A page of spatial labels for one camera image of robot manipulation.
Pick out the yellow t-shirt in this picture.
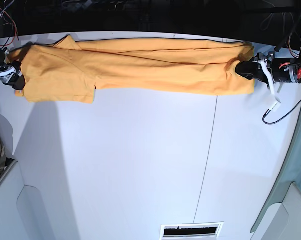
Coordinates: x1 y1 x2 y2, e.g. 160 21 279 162
8 36 255 103

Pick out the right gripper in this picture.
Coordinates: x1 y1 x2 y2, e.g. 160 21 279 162
0 47 26 91

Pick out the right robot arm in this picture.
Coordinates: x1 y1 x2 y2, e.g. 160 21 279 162
0 0 26 91

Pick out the white bin left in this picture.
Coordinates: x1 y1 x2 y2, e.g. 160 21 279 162
0 162 81 240

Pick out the orange wire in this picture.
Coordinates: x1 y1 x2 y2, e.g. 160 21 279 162
0 9 21 50

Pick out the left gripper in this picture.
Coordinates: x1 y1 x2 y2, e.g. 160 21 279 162
235 53 301 84

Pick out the braided black cable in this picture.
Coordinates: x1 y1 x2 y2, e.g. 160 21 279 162
262 84 301 126

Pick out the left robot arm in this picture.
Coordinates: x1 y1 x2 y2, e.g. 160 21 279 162
235 6 301 87

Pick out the white bin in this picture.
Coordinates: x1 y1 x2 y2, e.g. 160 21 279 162
0 162 81 240
252 183 301 240

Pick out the white bin right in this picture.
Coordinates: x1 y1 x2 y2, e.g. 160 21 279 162
252 183 301 240

